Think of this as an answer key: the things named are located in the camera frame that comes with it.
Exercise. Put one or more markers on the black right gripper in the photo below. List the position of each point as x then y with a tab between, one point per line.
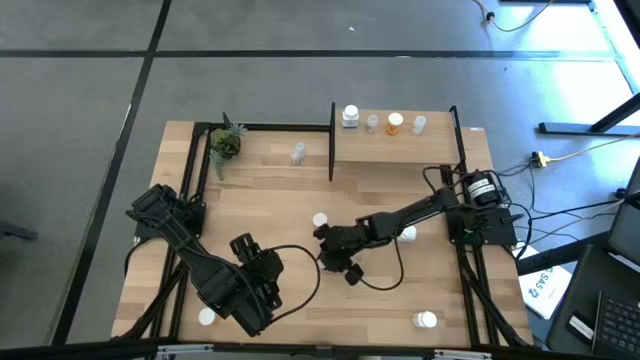
345	245

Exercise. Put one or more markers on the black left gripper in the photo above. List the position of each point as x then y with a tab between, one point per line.
262	272

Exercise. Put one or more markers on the orange pill bottle white cap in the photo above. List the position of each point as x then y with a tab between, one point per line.
320	219
394	123
205	316

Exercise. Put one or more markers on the clear vial with white cap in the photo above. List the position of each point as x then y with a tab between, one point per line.
372	123
298	152

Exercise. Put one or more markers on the white Melatonin supplement bottle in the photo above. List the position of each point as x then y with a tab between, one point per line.
350	116
425	320
410	234

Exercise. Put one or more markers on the white translucent plastic bottle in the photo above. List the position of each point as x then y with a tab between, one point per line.
419	124

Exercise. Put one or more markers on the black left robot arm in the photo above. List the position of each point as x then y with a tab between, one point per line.
210	280

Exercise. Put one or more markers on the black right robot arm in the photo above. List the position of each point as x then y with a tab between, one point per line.
415	212

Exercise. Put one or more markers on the wooden shelf with black posts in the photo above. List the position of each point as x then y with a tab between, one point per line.
395	145

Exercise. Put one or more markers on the potted green succulent plant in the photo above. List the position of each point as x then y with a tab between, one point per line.
225	144

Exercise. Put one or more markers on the white printed paper sheet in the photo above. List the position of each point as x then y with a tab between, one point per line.
545	290

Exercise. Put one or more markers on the black desk leg bar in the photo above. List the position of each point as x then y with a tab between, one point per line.
550	257

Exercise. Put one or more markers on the dark grey side desk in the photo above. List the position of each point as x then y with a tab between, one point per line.
585	280

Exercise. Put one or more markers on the black device with white label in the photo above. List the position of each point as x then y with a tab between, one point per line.
580	326

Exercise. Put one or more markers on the black chair foot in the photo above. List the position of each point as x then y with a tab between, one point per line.
15	231

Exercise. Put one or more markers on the black desk foot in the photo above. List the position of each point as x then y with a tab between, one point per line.
575	128

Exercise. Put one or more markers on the dark laptop screen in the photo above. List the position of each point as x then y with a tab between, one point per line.
627	230

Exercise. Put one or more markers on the black laptop keyboard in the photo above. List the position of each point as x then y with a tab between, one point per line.
620	325

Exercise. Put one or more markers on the silver metal bracket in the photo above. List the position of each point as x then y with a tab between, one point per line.
460	355
182	351

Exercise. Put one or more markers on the black aluminium table frame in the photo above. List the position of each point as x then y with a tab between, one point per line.
260	127

